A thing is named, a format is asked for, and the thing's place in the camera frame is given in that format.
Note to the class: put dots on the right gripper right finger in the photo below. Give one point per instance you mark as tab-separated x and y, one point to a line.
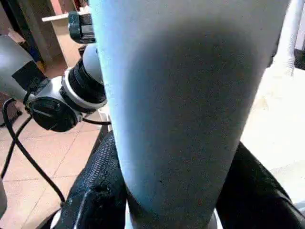
257	195

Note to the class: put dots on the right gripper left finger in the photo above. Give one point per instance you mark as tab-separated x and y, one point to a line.
95	191

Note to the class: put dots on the white plastic table top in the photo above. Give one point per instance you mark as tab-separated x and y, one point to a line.
281	124

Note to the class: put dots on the white plastic table leg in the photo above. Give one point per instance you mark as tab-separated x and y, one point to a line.
190	95
291	33

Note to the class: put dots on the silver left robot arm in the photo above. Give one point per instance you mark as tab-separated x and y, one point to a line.
47	81

